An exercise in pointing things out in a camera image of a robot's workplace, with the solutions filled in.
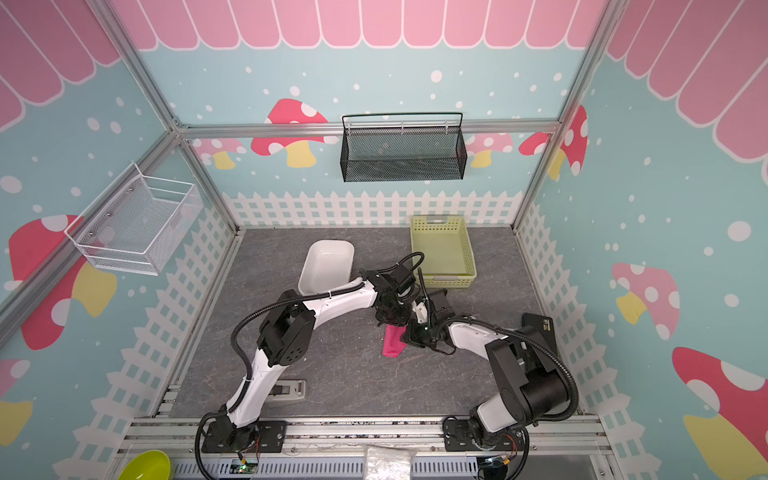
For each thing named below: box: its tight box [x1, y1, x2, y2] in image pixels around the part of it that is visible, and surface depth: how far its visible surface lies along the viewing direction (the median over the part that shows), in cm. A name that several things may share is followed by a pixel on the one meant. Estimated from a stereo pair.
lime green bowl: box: [118, 450, 171, 480], surface depth 70 cm
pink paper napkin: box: [382, 324, 408, 358], surface depth 91 cm
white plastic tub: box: [298, 239, 355, 296], surface depth 111 cm
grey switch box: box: [267, 379, 307, 402], surface depth 81 cm
